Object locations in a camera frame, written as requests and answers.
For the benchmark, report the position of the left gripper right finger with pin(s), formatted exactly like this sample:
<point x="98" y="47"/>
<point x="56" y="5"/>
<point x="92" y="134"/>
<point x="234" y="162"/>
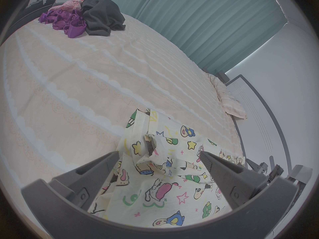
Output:
<point x="236" y="183"/>

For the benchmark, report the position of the purple garment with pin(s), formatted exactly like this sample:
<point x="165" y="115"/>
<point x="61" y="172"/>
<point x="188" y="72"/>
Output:
<point x="72" y="26"/>

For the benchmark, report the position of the white printed pyjama top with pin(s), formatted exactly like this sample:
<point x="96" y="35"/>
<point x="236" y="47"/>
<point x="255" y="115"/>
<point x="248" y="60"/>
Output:
<point x="162" y="190"/>

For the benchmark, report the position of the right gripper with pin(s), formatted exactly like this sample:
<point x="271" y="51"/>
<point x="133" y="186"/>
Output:
<point x="261" y="168"/>

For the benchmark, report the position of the pink garment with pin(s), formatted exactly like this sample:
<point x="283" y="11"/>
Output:
<point x="72" y="3"/>

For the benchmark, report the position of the grey bedside table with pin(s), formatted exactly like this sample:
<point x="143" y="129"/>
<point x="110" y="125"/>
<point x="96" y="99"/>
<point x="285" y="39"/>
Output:
<point x="223" y="76"/>

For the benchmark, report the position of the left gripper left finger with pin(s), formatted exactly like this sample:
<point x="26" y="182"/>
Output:
<point x="84" y="183"/>

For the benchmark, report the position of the black garment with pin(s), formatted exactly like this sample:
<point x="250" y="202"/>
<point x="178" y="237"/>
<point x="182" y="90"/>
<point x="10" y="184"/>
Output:
<point x="102" y="16"/>

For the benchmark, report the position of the bed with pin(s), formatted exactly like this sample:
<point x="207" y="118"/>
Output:
<point x="99" y="71"/>

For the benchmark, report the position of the pale pink striped pillow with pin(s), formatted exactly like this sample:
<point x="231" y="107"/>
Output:
<point x="229" y="101"/>

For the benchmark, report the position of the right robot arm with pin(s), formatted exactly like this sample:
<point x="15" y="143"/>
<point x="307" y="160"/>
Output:
<point x="299" y="173"/>

